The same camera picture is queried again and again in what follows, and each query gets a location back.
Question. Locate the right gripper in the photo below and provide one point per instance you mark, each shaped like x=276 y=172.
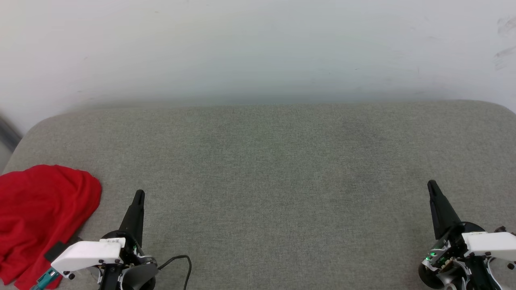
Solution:
x=447 y=266

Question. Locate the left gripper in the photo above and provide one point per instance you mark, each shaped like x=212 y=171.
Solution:
x=139 y=274

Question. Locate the red white jersey shirt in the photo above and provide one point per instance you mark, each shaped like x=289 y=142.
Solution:
x=40 y=209

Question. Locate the teal connector piece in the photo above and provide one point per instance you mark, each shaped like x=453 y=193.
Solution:
x=46 y=278

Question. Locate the grey fabric sofa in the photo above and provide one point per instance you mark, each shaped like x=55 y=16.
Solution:
x=282 y=181

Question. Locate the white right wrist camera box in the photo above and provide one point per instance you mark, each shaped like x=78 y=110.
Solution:
x=492 y=243

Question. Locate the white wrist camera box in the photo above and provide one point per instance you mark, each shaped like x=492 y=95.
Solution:
x=492 y=243
x=86 y=253

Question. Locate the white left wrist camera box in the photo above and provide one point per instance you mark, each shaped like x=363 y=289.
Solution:
x=86 y=253

